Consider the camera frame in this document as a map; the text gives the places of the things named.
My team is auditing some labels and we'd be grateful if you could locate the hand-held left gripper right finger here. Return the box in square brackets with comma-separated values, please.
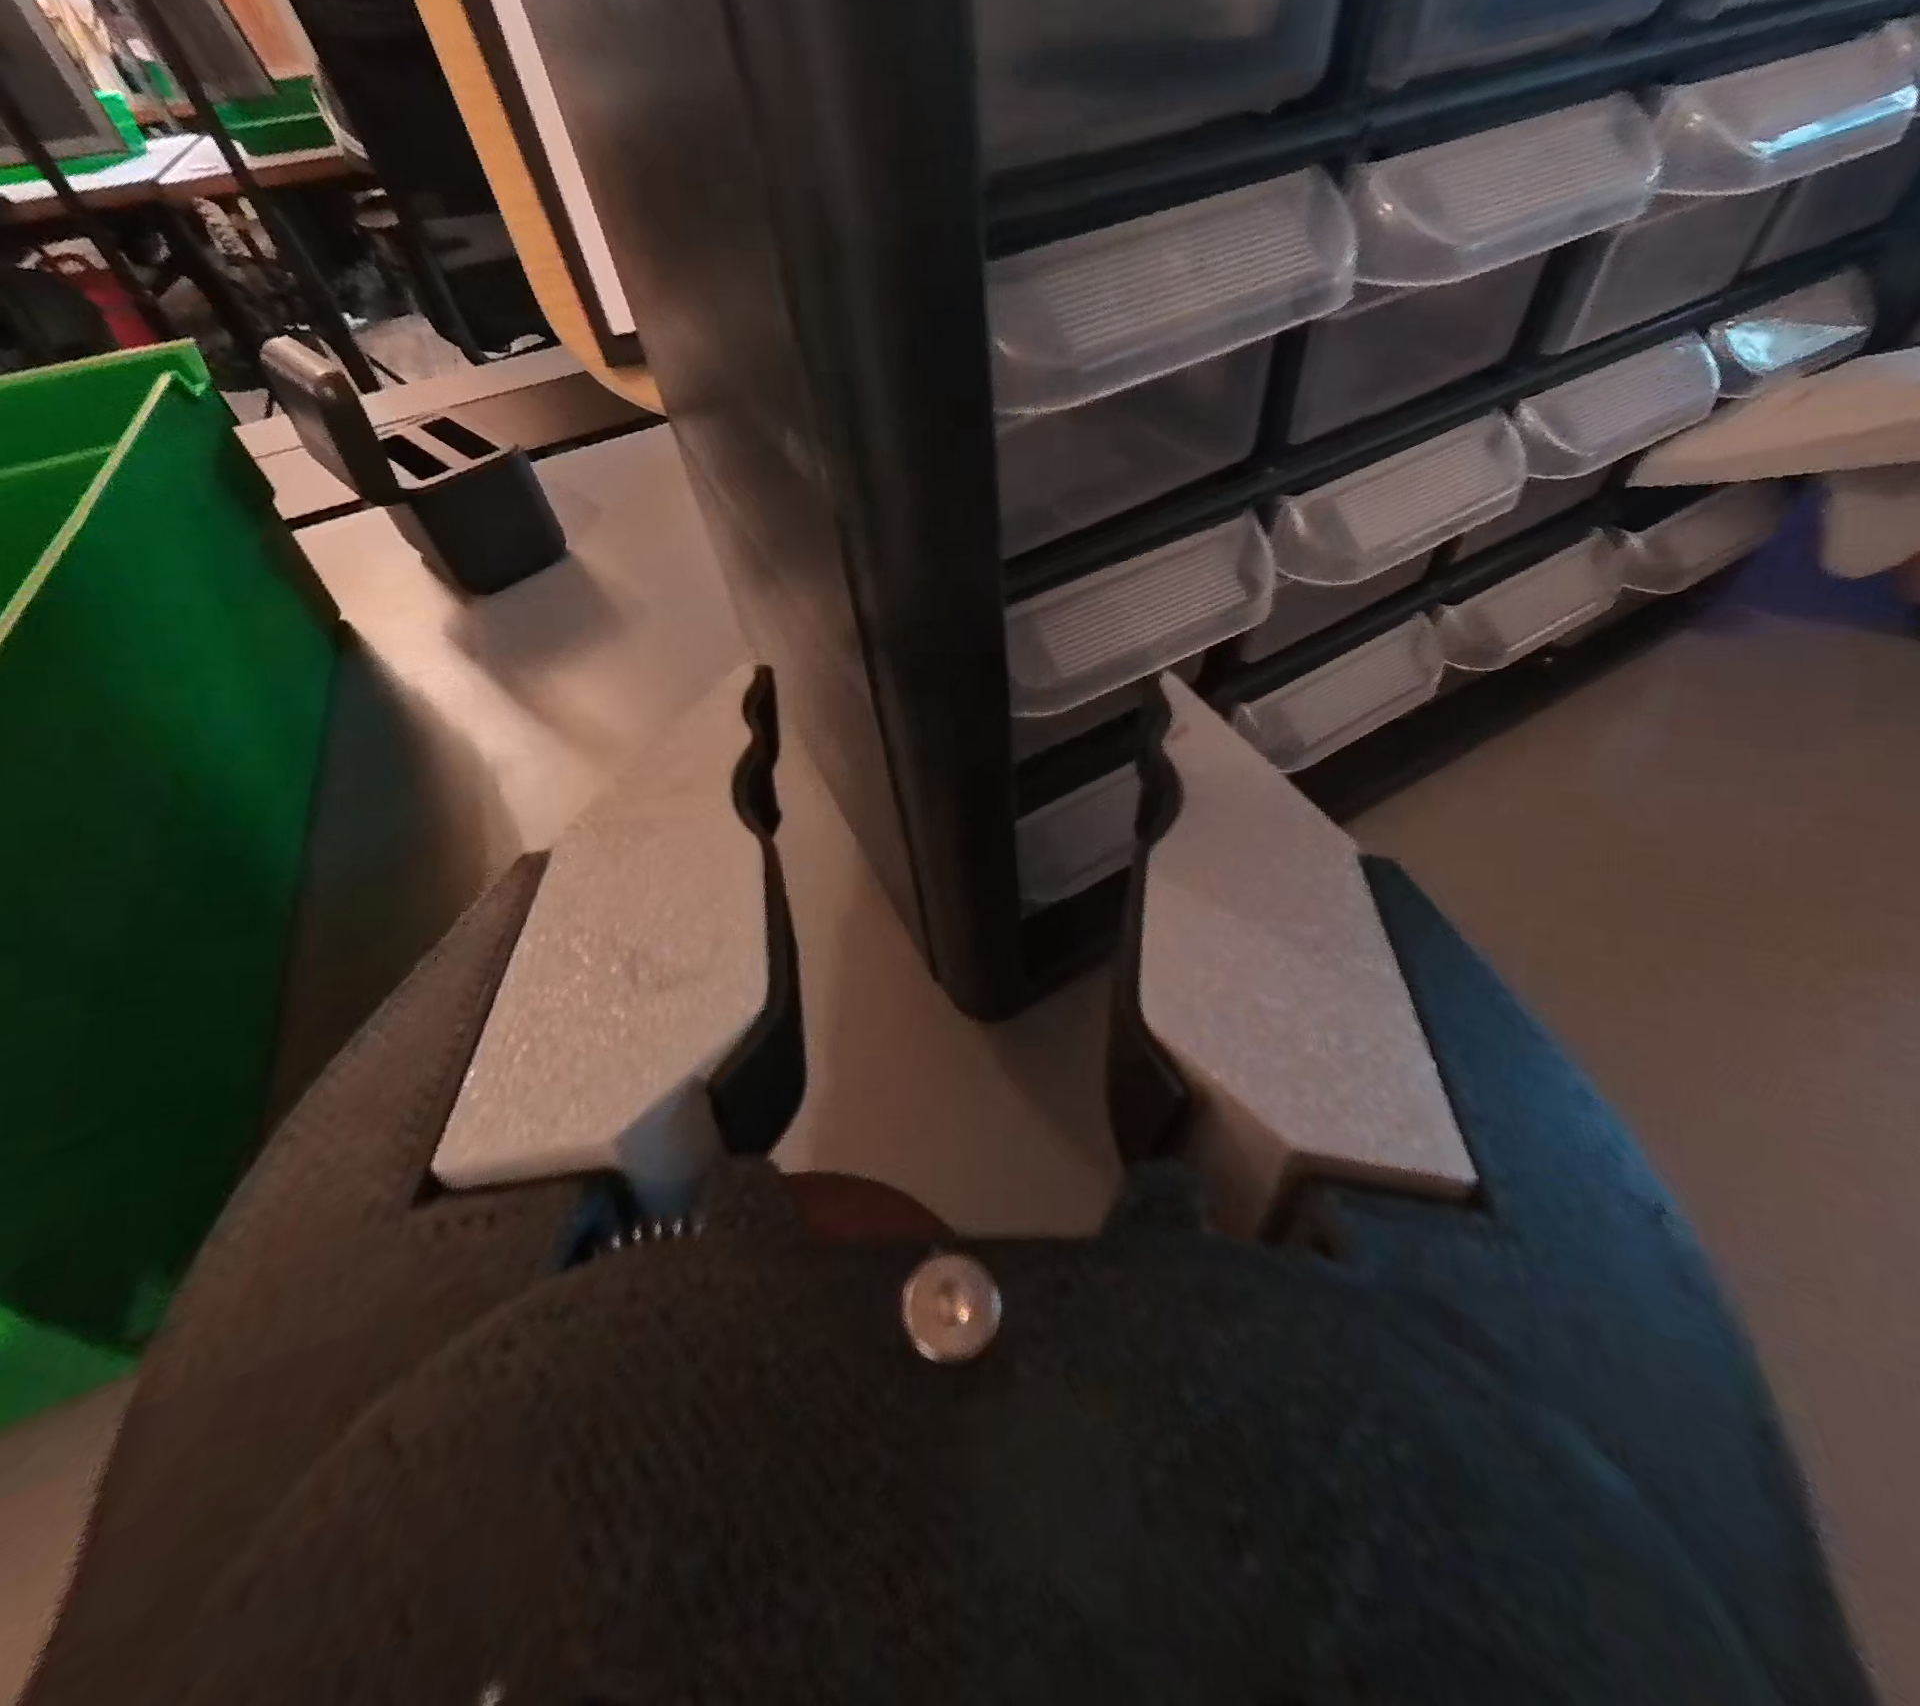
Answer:
[1107, 670, 1485, 1236]

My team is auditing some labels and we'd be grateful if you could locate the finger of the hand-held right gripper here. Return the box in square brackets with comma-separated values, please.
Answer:
[1626, 362, 1920, 494]
[1818, 482, 1920, 584]

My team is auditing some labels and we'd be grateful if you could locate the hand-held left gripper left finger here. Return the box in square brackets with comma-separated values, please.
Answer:
[432, 664, 812, 1215]

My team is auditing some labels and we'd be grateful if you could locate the black drawer cabinet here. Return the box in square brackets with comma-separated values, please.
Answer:
[480, 0, 1920, 1022]

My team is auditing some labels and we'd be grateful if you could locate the set of small clear drawers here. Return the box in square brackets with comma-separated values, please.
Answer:
[983, 18, 1920, 915]

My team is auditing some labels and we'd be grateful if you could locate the black desk organizer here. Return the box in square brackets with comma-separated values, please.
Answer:
[263, 332, 573, 599]

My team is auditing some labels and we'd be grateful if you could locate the green plastic bin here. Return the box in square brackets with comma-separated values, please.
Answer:
[0, 338, 350, 1430]

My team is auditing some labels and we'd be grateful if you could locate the wood-edged divider panel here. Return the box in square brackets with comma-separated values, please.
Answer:
[327, 0, 671, 411]

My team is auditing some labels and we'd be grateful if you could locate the white background table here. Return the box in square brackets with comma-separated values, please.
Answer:
[0, 131, 378, 225]

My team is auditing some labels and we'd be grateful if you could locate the row of green trays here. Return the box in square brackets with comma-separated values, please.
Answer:
[91, 79, 324, 156]

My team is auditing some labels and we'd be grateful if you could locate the black cable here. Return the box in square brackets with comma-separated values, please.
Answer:
[117, 0, 378, 389]

